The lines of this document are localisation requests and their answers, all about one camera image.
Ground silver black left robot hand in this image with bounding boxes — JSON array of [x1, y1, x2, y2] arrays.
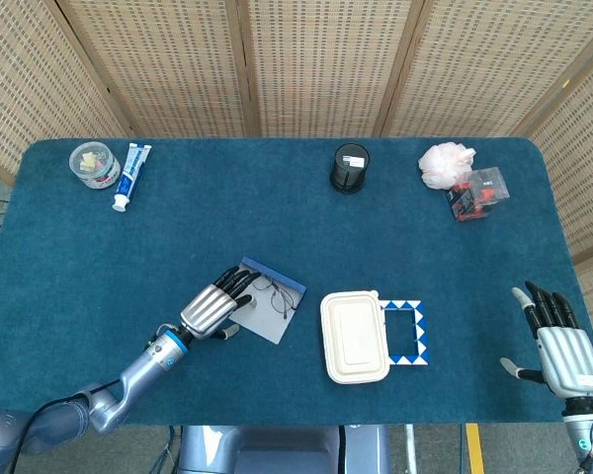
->
[[179, 265, 261, 342]]

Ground clear box red black items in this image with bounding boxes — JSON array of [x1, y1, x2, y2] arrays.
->
[[444, 166, 510, 223]]

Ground clear round plastic jar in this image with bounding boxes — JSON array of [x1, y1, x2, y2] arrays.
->
[[68, 141, 122, 191]]

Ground beige lidded lunch box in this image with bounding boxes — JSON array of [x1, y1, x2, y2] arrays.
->
[[319, 289, 391, 385]]

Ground blue white snake puzzle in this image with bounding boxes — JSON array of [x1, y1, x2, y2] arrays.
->
[[378, 298, 432, 367]]

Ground thin metal frame eyeglasses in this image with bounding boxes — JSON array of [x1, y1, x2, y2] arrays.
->
[[251, 276, 298, 317]]

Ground blue folding glasses case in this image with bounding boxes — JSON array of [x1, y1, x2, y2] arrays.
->
[[226, 255, 308, 346]]

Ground blue carpet table cover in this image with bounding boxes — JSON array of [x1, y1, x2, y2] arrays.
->
[[0, 136, 593, 427]]

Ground grey robot torso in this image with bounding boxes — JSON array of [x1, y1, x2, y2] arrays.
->
[[177, 424, 391, 474]]

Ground metal table leg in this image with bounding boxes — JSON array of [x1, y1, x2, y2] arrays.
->
[[403, 424, 419, 474]]

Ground blue white toothpaste tube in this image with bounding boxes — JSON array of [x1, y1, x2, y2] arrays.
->
[[111, 142, 153, 213]]

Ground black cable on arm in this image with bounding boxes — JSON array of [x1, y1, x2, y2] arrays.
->
[[7, 379, 123, 474]]

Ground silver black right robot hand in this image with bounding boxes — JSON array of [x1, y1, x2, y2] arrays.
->
[[499, 279, 593, 399]]

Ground black mesh pen holder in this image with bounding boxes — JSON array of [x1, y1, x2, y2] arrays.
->
[[328, 142, 371, 196]]

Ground woven wooden folding screen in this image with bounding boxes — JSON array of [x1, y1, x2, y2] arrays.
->
[[0, 0, 593, 342]]

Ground yellow floor tape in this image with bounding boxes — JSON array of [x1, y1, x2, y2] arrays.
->
[[466, 423, 486, 474]]

